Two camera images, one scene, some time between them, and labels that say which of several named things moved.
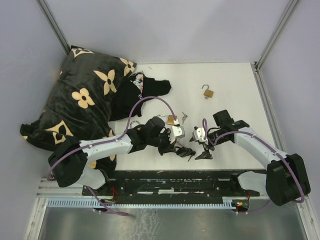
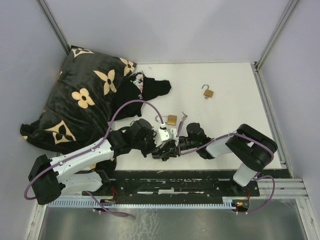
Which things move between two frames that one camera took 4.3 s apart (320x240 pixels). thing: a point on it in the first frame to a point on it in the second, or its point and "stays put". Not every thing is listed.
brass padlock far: (207, 93) stays put
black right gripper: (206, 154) to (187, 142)
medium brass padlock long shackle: (170, 118) stays put
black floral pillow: (81, 103) stays put
